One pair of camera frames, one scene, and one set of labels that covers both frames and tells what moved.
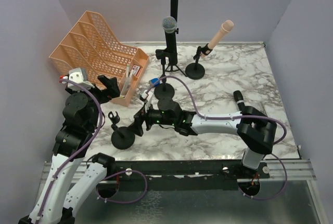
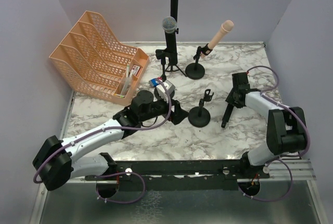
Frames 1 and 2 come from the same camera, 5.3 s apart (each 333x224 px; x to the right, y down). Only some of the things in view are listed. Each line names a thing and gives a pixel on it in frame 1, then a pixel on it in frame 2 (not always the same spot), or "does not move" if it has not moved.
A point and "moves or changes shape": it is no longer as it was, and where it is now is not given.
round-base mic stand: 195,70 does not move
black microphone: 239,97 moves or changes shape
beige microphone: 227,26 does not move
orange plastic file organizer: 88,44 does not move
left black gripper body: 103,92 → 176,111
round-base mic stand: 122,137 → 200,116
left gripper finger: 113,91 → 178,116
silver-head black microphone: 169,25 does not move
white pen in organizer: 127,74 does not move
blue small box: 155,81 does not move
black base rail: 185,175 does not move
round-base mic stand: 164,91 does not move
